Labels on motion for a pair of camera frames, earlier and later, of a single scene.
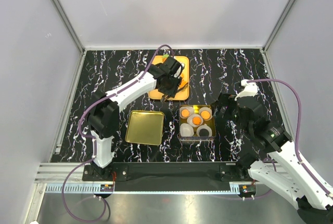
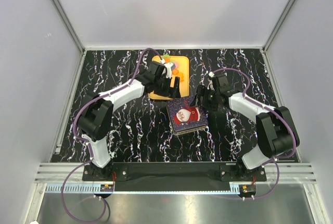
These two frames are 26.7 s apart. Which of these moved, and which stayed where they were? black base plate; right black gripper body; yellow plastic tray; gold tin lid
Moved: gold tin lid; right black gripper body
Stayed: black base plate; yellow plastic tray
